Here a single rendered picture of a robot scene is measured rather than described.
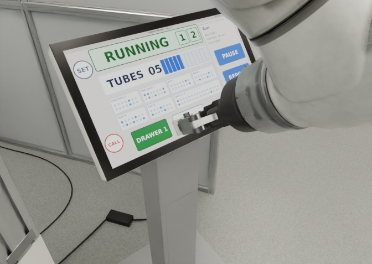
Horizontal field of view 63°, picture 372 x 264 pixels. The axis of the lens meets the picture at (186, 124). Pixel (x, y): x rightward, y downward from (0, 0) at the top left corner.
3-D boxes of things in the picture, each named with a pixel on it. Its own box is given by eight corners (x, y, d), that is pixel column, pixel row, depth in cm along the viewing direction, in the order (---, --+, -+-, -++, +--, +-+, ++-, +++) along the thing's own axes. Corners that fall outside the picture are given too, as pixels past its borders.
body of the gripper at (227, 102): (273, 61, 39) (231, 81, 47) (223, 79, 35) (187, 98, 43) (295, 115, 39) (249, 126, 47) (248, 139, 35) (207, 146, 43)
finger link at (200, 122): (240, 115, 40) (210, 129, 37) (218, 122, 44) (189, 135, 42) (233, 98, 40) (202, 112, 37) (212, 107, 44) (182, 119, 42)
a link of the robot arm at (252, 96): (251, 55, 29) (217, 74, 35) (285, 141, 30) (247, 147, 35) (308, 36, 34) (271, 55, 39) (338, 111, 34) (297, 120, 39)
